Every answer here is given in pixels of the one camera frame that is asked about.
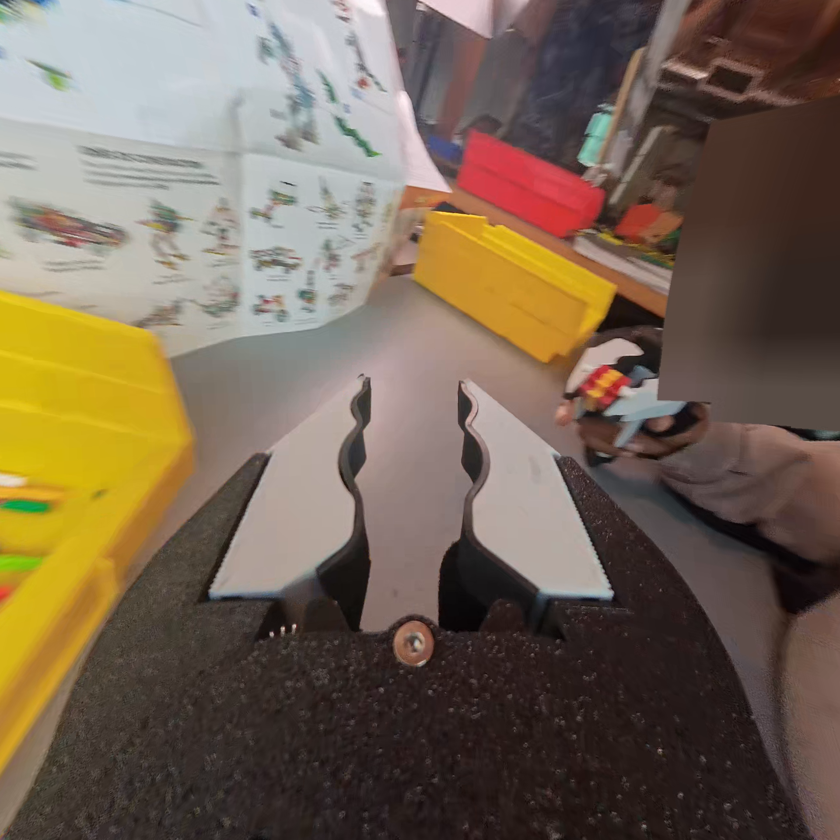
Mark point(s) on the pile of colourful toy pieces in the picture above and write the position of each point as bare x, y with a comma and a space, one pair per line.
23, 525

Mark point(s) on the person's right hand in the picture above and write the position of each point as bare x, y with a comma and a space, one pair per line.
604, 436

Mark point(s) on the red and yellow connector stack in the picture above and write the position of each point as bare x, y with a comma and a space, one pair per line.
604, 387

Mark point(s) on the blue plastic bin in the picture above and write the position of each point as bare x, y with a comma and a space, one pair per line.
446, 148

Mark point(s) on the printed toy set box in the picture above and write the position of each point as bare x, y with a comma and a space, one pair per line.
426, 197

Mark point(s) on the nested yellow plastic bins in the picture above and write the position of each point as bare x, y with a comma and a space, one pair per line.
512, 282

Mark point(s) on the red plastic bin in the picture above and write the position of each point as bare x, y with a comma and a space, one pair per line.
525, 184

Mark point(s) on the person's beige sweatshirt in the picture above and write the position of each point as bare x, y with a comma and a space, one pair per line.
817, 722

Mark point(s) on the person's right forearm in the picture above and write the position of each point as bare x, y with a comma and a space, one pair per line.
754, 479

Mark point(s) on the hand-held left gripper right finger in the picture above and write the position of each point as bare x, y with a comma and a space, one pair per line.
538, 518

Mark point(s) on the printed instruction sheet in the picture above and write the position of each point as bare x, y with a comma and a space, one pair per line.
164, 131

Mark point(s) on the large yellow plastic bin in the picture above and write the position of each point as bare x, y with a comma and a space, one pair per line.
79, 394

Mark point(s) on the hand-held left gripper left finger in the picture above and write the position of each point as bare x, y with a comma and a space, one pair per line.
289, 518

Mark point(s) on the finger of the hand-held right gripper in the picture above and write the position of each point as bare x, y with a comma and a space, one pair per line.
640, 397
600, 358

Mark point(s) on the small red bin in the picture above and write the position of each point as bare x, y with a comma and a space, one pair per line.
646, 223

